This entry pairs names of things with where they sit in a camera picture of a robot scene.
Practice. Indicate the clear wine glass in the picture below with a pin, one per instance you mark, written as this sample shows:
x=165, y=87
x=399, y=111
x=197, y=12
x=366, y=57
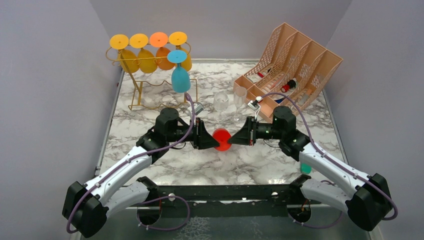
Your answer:
x=220, y=104
x=239, y=96

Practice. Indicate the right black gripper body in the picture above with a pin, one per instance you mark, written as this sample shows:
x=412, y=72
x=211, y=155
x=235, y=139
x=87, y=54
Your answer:
x=266, y=131

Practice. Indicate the yellow wine glass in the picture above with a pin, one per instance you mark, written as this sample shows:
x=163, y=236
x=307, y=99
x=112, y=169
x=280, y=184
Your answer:
x=126, y=57
x=146, y=61
x=178, y=39

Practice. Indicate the blue wine glass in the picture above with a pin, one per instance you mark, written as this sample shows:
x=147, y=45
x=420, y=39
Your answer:
x=180, y=79

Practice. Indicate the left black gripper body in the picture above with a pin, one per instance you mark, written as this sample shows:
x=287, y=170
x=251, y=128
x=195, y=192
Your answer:
x=193, y=137

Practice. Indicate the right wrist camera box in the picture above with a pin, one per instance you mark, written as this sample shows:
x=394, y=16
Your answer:
x=255, y=104

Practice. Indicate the red wine glass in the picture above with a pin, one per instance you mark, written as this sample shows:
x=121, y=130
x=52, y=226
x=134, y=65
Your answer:
x=221, y=135

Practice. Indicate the yellow wine glass right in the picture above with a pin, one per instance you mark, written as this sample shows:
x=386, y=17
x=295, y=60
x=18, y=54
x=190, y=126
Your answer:
x=178, y=39

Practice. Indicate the yellow wine glass far left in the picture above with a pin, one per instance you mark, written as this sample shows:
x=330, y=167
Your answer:
x=126, y=57

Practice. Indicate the green small block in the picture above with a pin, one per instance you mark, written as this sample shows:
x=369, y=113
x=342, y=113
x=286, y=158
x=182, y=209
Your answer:
x=305, y=169

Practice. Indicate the peach plastic file organizer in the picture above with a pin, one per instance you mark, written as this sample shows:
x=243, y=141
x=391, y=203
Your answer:
x=289, y=54

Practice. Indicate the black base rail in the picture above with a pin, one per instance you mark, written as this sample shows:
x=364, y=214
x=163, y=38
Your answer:
x=219, y=201

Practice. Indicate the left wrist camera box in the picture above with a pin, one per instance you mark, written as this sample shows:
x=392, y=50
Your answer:
x=195, y=108

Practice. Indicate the orange wine glass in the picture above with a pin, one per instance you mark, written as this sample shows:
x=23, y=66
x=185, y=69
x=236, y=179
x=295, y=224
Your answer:
x=159, y=40

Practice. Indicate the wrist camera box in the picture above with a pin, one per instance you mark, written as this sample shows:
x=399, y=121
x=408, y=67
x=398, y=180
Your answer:
x=195, y=108
x=255, y=104

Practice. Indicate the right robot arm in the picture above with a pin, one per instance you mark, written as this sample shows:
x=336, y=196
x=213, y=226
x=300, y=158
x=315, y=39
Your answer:
x=365, y=199

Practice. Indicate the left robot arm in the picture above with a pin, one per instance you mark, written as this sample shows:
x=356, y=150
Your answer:
x=88, y=206

